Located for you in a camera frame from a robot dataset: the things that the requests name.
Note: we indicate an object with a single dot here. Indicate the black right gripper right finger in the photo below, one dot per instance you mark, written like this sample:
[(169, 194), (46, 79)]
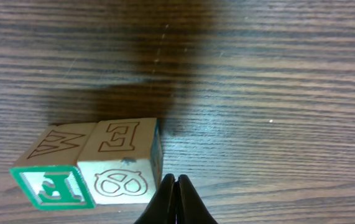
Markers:
[(190, 207)]

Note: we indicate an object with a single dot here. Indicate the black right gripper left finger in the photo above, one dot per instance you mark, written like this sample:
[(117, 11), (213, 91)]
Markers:
[(162, 207)]

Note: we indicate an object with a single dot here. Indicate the plain E pretzel block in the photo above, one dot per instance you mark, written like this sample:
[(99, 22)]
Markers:
[(122, 161)]

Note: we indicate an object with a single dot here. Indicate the green letter F block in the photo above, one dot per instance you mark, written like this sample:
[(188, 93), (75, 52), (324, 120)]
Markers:
[(48, 173)]

